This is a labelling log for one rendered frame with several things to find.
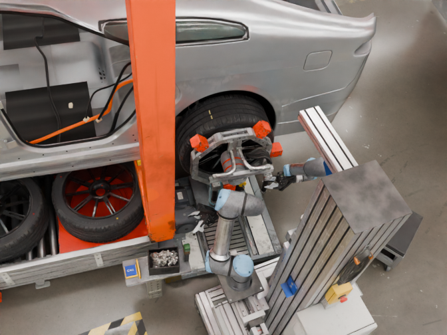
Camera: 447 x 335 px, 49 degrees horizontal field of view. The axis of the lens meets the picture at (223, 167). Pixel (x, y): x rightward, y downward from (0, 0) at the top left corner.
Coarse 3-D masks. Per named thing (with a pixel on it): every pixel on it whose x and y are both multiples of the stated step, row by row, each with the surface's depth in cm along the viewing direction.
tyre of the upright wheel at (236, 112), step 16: (224, 96) 314; (240, 96) 317; (192, 112) 315; (208, 112) 308; (224, 112) 306; (240, 112) 308; (256, 112) 316; (176, 128) 325; (192, 128) 310; (208, 128) 303; (224, 128) 307; (176, 144) 328
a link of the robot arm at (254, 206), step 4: (248, 196) 244; (252, 196) 245; (248, 200) 243; (252, 200) 244; (256, 200) 245; (260, 200) 248; (248, 204) 242; (252, 204) 243; (256, 204) 244; (260, 204) 247; (248, 208) 243; (252, 208) 243; (256, 208) 244; (260, 208) 247; (244, 212) 244; (248, 212) 244; (252, 212) 244; (256, 212) 246; (260, 212) 249; (248, 216) 248
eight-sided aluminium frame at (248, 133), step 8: (248, 128) 308; (216, 136) 303; (224, 136) 307; (232, 136) 304; (240, 136) 304; (248, 136) 306; (216, 144) 303; (264, 144) 319; (192, 152) 313; (200, 152) 308; (208, 152) 309; (192, 160) 313; (256, 160) 343; (264, 160) 335; (192, 168) 319; (192, 176) 326; (200, 176) 331; (208, 176) 341; (248, 176) 347; (208, 184) 341
